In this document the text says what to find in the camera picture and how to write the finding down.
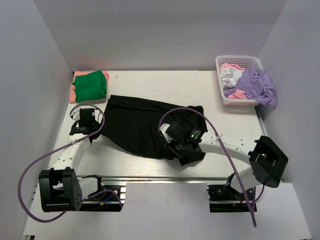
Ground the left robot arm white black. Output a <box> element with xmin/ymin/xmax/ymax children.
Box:
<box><xmin>38</xmin><ymin>107</ymin><xmax>106</xmax><ymax>213</ymax></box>

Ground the aluminium rail at table edge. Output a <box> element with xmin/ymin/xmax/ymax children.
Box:
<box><xmin>76</xmin><ymin>107</ymin><xmax>264</xmax><ymax>181</ymax></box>

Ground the folded green t shirt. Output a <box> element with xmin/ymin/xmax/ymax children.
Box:
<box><xmin>72</xmin><ymin>70</ymin><xmax>108</xmax><ymax>103</ymax></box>

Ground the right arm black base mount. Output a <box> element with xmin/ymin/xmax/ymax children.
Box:
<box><xmin>206</xmin><ymin>184</ymin><xmax>246</xmax><ymax>206</ymax></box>

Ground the purple t shirt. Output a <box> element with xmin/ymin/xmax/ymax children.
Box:
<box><xmin>236</xmin><ymin>66</ymin><xmax>278</xmax><ymax>108</ymax></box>

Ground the black t shirt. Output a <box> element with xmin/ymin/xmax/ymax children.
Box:
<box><xmin>102</xmin><ymin>95</ymin><xmax>208</xmax><ymax>160</ymax></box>

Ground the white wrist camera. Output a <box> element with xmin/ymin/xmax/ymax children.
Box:
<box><xmin>160</xmin><ymin>123</ymin><xmax>173</xmax><ymax>143</ymax></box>
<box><xmin>69</xmin><ymin>107</ymin><xmax>81</xmax><ymax>122</ymax></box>

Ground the white t shirt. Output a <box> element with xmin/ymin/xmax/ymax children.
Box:
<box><xmin>220</xmin><ymin>67</ymin><xmax>244</xmax><ymax>91</ymax></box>

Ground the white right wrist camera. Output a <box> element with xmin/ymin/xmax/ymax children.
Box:
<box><xmin>160</xmin><ymin>123</ymin><xmax>173</xmax><ymax>143</ymax></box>

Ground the folded salmon pink t shirt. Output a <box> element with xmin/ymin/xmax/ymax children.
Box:
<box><xmin>68</xmin><ymin>70</ymin><xmax>111</xmax><ymax>105</ymax></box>

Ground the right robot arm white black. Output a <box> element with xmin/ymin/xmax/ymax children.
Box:
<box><xmin>160</xmin><ymin>122</ymin><xmax>289</xmax><ymax>200</ymax></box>

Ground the white plastic laundry basket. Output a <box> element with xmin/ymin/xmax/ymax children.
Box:
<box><xmin>215</xmin><ymin>55</ymin><xmax>264</xmax><ymax>107</ymax></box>

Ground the pink t shirt in basket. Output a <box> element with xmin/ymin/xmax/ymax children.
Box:
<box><xmin>219</xmin><ymin>63</ymin><xmax>248</xmax><ymax>100</ymax></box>

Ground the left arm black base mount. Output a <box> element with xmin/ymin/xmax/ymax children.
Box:
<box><xmin>80</xmin><ymin>182</ymin><xmax>126</xmax><ymax>212</ymax></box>

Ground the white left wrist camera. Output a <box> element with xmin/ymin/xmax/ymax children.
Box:
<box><xmin>69</xmin><ymin>107</ymin><xmax>81</xmax><ymax>122</ymax></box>

